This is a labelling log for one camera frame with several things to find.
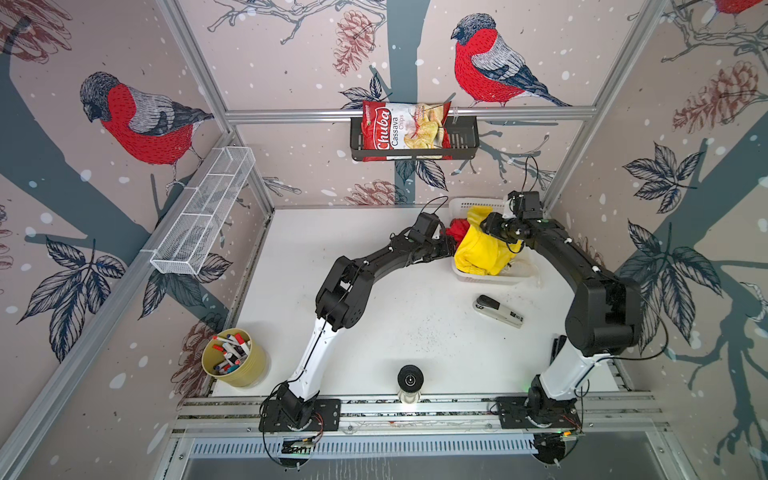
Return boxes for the yellow shorts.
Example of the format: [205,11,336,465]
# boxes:
[454,207,524,276]

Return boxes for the white plastic basket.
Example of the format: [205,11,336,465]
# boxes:
[449,197,539,285]

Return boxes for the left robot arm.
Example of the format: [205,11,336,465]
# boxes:
[275,228,457,424]

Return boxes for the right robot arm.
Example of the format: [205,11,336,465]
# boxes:
[480,213,642,424]

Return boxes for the red shorts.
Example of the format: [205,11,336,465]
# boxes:
[446,218,470,246]

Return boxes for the grey stapler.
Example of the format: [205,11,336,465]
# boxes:
[473,295,524,328]

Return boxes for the small black device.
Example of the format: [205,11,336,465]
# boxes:
[550,335,568,363]

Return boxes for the red chips bag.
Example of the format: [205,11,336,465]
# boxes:
[361,101,451,152]

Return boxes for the yellow marker cup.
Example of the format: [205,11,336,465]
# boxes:
[201,328,270,388]

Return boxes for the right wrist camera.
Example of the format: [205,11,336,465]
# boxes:
[508,191,543,220]

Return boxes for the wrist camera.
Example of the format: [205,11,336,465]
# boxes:
[508,191,543,220]
[408,212,441,243]

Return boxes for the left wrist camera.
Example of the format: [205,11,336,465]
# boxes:
[408,212,441,243]

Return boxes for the black wall basket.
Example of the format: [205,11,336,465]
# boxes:
[349,116,480,161]

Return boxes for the black round camera knob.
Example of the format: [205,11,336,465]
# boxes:
[397,364,424,404]

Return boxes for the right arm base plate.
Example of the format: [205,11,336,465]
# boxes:
[490,396,582,430]

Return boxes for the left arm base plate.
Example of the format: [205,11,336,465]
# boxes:
[258,398,341,433]

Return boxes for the aluminium front rail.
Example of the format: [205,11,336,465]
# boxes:
[169,391,670,438]

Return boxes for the white wire mesh shelf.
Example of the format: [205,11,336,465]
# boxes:
[150,146,255,275]

